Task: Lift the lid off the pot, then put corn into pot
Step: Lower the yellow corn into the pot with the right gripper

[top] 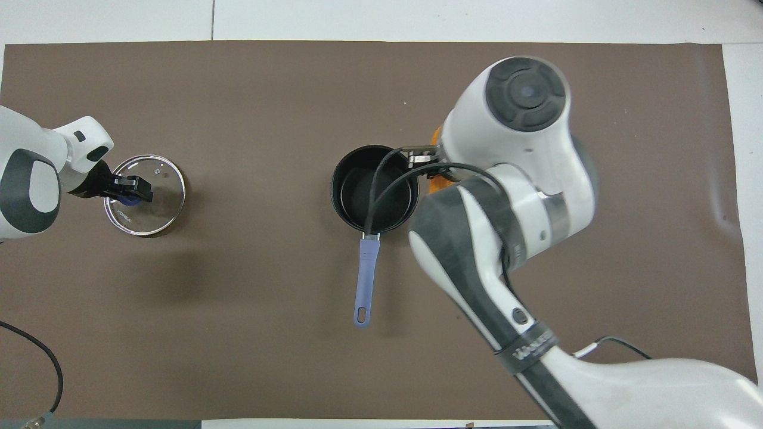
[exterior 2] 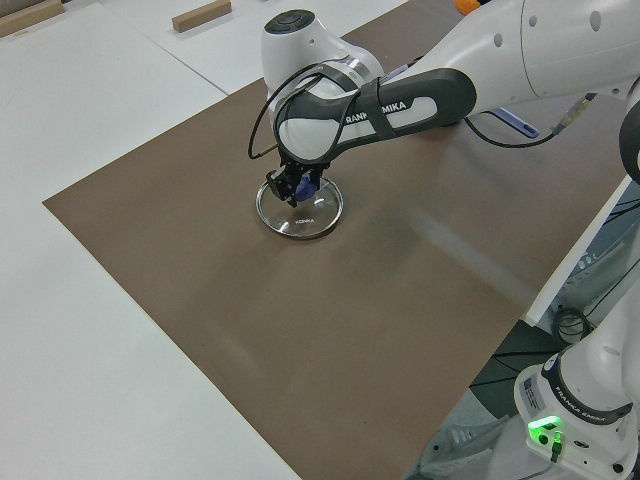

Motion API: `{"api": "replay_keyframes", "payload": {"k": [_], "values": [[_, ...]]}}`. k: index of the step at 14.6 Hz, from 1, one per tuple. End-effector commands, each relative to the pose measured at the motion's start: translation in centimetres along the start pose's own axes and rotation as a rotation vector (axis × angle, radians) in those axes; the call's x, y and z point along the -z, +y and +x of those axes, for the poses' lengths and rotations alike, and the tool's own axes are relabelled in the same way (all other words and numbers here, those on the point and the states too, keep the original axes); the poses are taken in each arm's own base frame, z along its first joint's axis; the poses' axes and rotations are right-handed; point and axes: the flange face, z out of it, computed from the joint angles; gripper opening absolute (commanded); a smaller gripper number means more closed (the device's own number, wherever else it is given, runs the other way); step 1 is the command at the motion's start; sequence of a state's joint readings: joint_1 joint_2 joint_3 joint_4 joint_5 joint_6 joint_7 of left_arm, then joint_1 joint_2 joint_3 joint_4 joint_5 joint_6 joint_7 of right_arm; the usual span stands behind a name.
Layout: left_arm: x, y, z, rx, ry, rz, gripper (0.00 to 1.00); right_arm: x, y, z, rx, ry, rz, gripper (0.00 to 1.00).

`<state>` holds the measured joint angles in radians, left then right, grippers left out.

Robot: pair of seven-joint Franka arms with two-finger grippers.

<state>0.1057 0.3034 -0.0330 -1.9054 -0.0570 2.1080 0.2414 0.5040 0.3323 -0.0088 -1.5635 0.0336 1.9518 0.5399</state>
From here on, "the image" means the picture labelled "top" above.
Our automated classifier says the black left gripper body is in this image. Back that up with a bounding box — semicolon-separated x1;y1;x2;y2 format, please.
77;158;118;200

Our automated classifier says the glass lid with blue knob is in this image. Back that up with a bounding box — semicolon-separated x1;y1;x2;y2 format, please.
103;154;187;237

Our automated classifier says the yellow corn cob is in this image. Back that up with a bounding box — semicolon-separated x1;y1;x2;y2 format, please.
429;125;455;195

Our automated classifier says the dark blue saucepan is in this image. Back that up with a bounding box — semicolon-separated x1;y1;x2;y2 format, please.
331;145;420;329

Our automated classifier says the brown table mat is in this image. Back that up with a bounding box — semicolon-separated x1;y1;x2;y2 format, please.
0;40;758;421

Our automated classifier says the black right arm gripper cable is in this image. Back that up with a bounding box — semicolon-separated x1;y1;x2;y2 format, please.
364;146;653;361

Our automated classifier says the black loose cable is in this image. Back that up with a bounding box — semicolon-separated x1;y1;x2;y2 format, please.
0;321;64;418

